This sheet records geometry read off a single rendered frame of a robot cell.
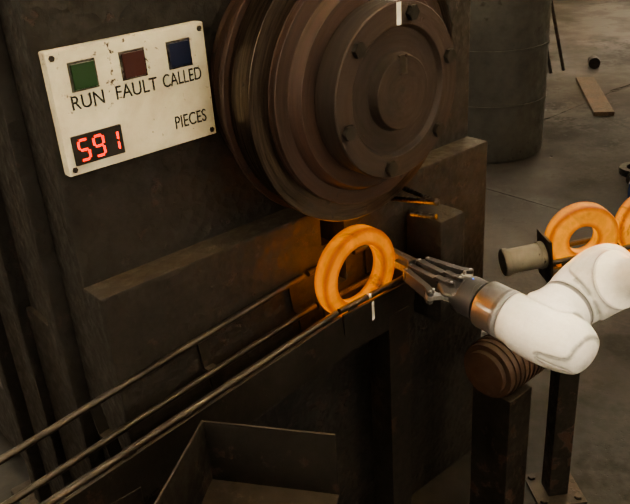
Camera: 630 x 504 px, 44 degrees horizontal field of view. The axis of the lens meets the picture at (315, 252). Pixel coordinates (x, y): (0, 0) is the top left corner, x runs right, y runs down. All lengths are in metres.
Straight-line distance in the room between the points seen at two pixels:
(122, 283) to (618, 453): 1.47
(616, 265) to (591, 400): 1.10
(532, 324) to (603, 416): 1.09
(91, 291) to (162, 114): 0.30
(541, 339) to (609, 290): 0.15
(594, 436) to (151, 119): 1.55
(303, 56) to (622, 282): 0.64
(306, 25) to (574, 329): 0.63
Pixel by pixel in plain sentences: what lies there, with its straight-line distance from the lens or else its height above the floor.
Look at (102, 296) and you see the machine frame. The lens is 1.24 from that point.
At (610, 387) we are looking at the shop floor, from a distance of 2.50.
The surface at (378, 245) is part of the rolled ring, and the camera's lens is 1.47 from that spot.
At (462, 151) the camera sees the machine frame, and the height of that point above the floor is 0.87.
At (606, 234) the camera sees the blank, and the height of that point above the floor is 0.71.
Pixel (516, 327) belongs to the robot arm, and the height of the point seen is 0.74.
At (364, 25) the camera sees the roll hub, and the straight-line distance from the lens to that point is 1.18.
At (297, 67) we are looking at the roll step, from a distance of 1.18.
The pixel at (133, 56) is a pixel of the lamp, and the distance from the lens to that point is 1.20.
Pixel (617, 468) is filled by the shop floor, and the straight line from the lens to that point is 2.23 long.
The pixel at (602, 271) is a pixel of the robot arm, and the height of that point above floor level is 0.81.
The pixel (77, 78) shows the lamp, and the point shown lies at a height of 1.20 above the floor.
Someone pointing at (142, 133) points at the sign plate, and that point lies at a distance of 1.23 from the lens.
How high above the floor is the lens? 1.44
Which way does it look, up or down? 26 degrees down
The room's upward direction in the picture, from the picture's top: 4 degrees counter-clockwise
